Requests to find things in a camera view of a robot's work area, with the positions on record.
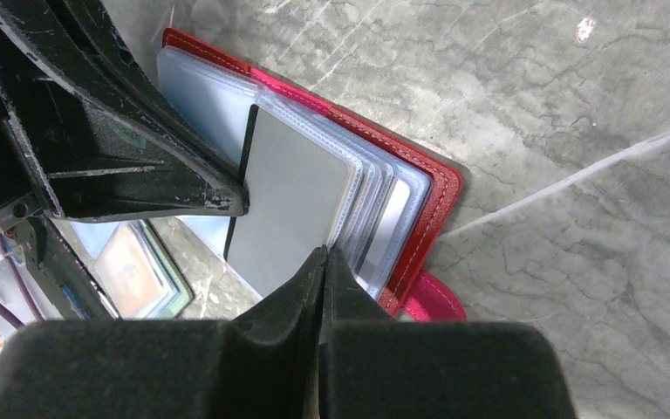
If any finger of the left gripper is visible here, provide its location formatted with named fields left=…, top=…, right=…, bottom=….
left=60, top=1, right=237, bottom=180
left=0, top=1, right=249, bottom=223

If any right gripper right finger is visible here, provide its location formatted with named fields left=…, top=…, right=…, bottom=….
left=318, top=250, right=576, bottom=418

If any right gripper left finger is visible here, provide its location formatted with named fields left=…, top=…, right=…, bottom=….
left=0, top=246, right=328, bottom=418

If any red card holder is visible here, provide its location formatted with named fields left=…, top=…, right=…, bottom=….
left=156, top=28, right=462, bottom=314

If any black grey card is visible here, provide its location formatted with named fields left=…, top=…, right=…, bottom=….
left=223, top=103, right=363, bottom=297

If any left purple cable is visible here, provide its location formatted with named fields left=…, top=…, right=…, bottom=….
left=0, top=230, right=44, bottom=331

